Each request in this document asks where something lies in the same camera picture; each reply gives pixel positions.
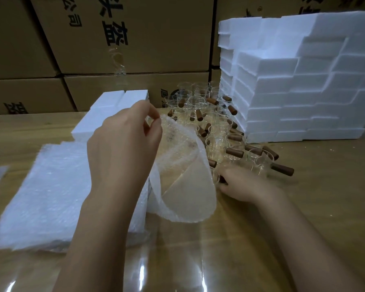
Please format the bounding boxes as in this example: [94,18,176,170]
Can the person's right forearm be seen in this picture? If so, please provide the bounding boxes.
[255,188,365,292]

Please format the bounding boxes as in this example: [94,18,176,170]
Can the stack of bubble wrap sheets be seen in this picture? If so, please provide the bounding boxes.
[0,141,153,253]

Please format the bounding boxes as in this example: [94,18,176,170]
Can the clear plastic table cover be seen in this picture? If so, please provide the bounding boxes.
[0,112,365,292]

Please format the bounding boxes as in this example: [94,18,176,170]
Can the white foam block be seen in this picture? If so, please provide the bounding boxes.
[118,89,150,110]
[71,90,126,143]

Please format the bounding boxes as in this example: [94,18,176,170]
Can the white bubble wrap sheet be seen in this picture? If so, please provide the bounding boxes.
[145,115,217,224]

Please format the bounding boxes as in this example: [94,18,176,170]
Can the person's right hand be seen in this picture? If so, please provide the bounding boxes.
[217,166,282,206]

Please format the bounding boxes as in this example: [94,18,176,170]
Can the clear glass cup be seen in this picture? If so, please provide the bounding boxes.
[209,165,229,192]

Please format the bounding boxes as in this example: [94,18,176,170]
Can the cluster of wooden-handled glass cups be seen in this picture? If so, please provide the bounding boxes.
[164,81,295,180]

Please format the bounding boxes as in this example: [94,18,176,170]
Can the stack of white foam blocks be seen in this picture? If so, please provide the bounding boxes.
[217,10,365,144]

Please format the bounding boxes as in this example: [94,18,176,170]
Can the person's left hand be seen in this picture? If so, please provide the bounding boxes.
[86,100,164,208]

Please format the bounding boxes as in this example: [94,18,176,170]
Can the person's left forearm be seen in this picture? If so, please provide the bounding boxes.
[52,191,144,292]

